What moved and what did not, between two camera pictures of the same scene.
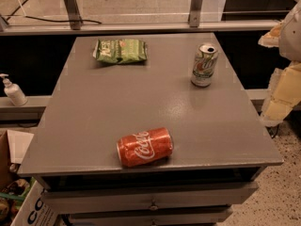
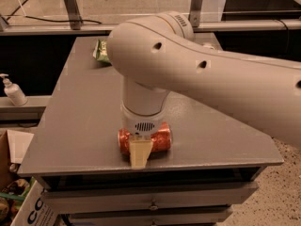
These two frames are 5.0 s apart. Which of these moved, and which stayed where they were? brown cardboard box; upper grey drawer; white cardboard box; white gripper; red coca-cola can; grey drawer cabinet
Moved: white gripper; red coca-cola can
Stayed: upper grey drawer; white cardboard box; grey drawer cabinet; brown cardboard box
